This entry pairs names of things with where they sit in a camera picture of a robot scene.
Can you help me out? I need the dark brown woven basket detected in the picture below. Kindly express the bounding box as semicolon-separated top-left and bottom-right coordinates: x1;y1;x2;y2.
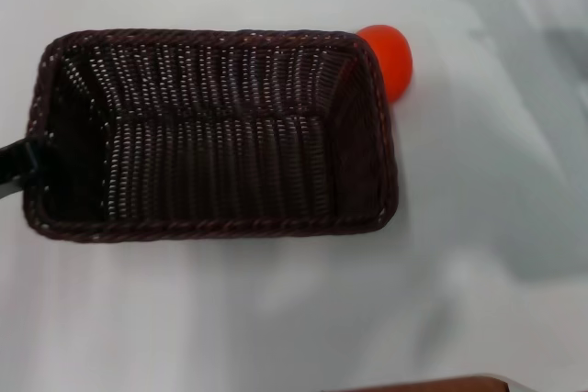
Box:
26;28;400;245

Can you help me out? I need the orange plastic pear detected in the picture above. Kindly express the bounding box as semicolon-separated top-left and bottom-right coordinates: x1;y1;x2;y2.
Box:
356;24;414;104

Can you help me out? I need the brown rounded panel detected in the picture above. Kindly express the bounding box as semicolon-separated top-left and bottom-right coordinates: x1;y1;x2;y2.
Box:
353;375;512;392

